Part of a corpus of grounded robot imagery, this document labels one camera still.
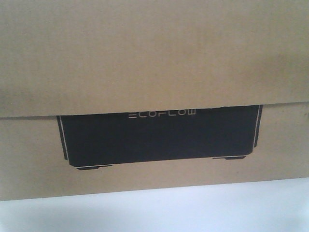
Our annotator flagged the brown EcoFlow cardboard box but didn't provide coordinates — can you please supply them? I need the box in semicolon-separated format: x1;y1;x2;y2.
0;0;309;200

